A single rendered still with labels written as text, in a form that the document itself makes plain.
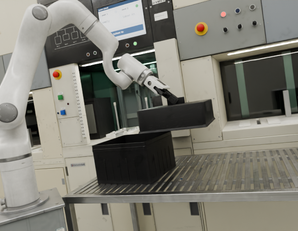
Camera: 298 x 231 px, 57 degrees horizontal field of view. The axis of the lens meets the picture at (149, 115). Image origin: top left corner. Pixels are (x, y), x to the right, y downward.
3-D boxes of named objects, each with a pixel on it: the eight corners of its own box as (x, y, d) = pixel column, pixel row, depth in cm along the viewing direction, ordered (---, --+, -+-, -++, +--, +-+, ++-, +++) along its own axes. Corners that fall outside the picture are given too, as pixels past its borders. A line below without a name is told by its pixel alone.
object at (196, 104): (137, 134, 117) (133, 104, 117) (158, 125, 145) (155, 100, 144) (207, 127, 107) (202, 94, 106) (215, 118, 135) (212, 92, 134)
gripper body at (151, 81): (147, 71, 123) (166, 85, 121) (154, 72, 133) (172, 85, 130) (138, 85, 125) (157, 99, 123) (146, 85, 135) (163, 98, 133)
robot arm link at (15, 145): (-3, 164, 100) (-15, 99, 99) (0, 157, 117) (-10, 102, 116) (33, 156, 105) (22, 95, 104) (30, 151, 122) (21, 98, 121)
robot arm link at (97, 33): (74, 44, 117) (125, 92, 126) (99, 17, 119) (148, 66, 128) (72, 46, 125) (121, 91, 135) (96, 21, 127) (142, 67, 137)
